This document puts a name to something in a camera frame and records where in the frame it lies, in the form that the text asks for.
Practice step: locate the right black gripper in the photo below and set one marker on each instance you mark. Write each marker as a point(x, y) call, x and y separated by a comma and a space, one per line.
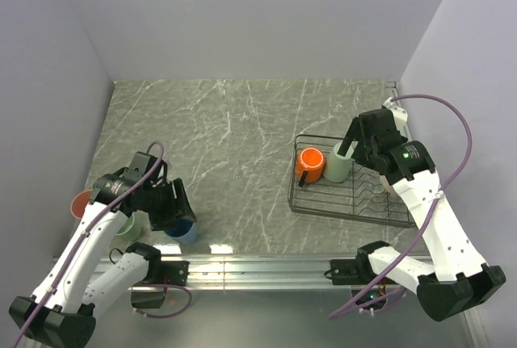
point(350, 136)

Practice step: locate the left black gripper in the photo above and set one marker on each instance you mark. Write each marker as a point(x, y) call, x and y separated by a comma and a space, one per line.
point(182, 204)

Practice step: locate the blue plastic cup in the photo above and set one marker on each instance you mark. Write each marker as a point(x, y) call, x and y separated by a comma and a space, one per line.
point(184, 232)

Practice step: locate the pale green plastic cup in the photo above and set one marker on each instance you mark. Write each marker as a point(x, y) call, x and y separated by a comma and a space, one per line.
point(338, 166)

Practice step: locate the orange mug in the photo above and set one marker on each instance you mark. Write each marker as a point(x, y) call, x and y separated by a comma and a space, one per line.
point(310, 163)

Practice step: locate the salmon plastic cup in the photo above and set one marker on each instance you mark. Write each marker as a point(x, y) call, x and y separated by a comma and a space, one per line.
point(79, 203)

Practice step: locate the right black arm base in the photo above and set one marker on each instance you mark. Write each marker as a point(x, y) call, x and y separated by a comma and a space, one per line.
point(349, 272)

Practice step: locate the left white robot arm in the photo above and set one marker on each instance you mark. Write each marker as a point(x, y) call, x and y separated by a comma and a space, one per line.
point(64, 309)

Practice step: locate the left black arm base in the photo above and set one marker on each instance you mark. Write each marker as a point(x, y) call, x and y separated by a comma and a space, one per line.
point(174, 276)

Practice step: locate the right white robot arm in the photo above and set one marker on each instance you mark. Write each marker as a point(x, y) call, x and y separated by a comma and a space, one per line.
point(458, 278)

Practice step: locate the light green plastic cup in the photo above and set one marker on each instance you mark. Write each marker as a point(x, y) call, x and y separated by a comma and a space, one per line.
point(131, 230)

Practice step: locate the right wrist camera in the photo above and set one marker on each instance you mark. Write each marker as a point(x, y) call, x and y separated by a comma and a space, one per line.
point(399, 114)

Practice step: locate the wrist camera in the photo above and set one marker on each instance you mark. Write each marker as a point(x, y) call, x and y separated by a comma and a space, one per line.
point(399, 114)
point(142, 163)

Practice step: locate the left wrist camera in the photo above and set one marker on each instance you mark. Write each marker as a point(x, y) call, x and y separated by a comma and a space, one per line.
point(142, 163)

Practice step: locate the black wire dish rack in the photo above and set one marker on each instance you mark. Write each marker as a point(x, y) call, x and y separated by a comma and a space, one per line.
point(360, 197)

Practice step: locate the aluminium mounting rail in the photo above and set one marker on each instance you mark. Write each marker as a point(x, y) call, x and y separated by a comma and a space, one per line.
point(261, 272)

